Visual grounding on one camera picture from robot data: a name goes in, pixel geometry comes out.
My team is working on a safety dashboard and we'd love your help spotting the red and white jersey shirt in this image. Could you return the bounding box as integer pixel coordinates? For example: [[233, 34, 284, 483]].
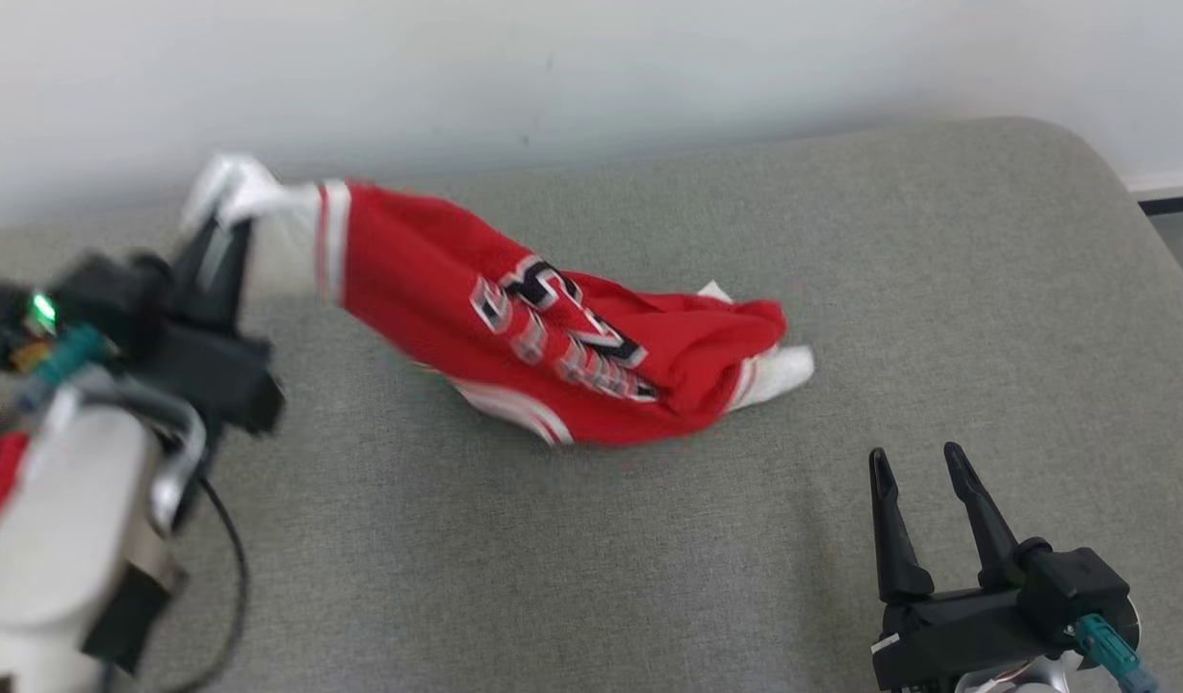
[[180, 152, 815, 449]]

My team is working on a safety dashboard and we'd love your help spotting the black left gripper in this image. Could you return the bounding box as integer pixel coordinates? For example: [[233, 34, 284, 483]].
[[134, 219, 284, 434]]

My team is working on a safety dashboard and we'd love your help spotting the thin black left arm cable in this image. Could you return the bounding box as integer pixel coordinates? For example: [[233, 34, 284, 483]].
[[167, 476, 251, 693]]

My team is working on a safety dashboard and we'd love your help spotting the white and black baseboard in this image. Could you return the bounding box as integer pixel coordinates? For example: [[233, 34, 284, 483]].
[[1125, 171, 1183, 215]]

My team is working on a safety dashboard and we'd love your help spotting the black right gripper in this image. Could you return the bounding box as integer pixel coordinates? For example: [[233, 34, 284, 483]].
[[870, 443, 1083, 692]]

